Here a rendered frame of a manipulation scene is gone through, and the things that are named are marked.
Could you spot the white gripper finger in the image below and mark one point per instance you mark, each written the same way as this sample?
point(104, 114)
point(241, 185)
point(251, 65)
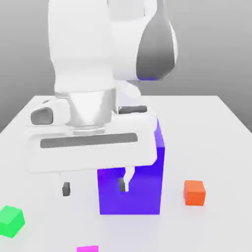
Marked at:
point(66, 189)
point(124, 184)

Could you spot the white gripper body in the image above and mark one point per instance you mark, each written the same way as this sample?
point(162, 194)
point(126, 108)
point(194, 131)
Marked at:
point(88, 157)

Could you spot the small magenta cube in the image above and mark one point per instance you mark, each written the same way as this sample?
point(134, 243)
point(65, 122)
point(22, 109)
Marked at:
point(87, 249)

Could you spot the small green cube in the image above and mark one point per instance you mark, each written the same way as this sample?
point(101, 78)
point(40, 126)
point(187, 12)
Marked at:
point(10, 221)

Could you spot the small orange cube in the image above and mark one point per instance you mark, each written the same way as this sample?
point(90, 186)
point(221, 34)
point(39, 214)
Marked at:
point(195, 194)

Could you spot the large purple box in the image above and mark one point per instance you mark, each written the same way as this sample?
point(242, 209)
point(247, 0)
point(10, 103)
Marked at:
point(141, 195)

